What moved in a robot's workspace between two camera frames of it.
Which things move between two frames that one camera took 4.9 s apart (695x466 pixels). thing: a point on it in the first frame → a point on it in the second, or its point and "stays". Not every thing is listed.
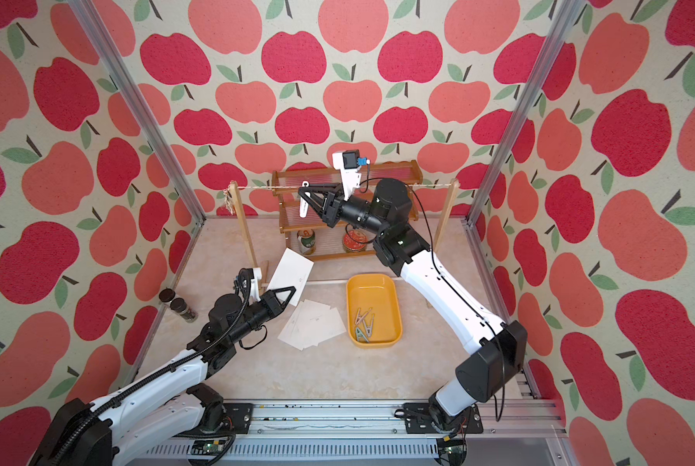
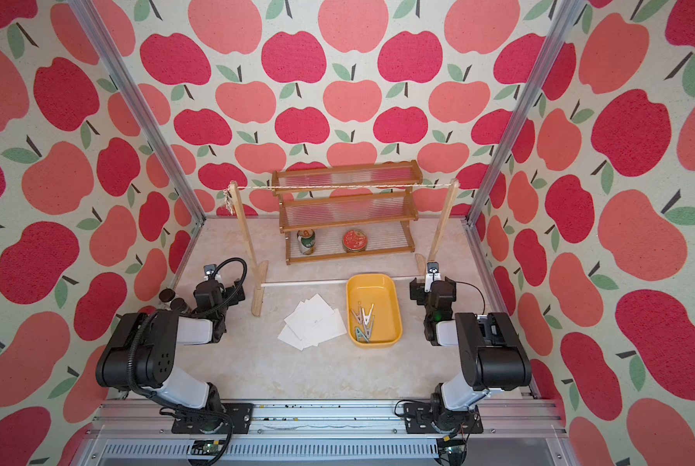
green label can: x=307 y=241 stays
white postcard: x=288 y=333 stays
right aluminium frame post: x=566 y=18 stays
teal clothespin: x=359 y=334 stays
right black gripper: x=336 y=208 → x=419 y=293
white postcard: x=293 y=271 → x=310 y=317
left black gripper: x=272 y=302 → x=230 y=292
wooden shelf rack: x=320 y=241 stays
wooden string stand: x=234 y=200 stays
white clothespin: x=304 y=206 → x=368 y=317
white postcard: x=328 y=324 stays
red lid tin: x=350 y=245 stays
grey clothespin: x=369 y=328 → x=359 y=316
